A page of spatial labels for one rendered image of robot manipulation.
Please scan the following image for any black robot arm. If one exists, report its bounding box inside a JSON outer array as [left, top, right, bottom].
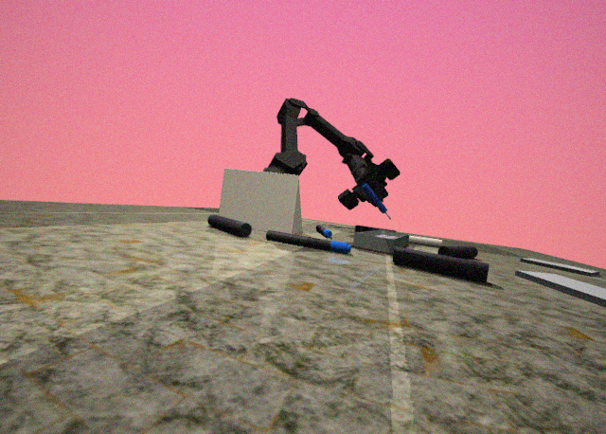
[[263, 98, 381, 176]]

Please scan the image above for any blue stylus with white tip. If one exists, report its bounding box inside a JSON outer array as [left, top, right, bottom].
[[361, 183, 391, 220]]

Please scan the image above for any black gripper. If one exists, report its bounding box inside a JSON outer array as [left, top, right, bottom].
[[338, 158, 401, 210]]

